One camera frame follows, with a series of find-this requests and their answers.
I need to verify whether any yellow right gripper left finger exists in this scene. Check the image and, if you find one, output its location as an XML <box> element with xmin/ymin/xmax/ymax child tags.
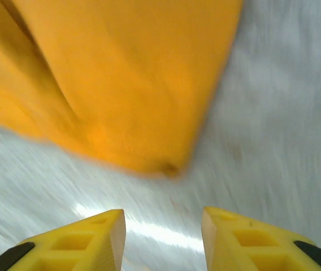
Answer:
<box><xmin>0</xmin><ymin>208</ymin><xmax>127</xmax><ymax>271</ymax></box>

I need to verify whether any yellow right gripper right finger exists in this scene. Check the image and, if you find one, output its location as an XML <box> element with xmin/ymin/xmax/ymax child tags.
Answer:
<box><xmin>201</xmin><ymin>206</ymin><xmax>321</xmax><ymax>271</ymax></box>

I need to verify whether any orange t-shirt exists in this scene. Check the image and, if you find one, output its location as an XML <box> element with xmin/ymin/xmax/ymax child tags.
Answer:
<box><xmin>0</xmin><ymin>0</ymin><xmax>245</xmax><ymax>180</ymax></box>

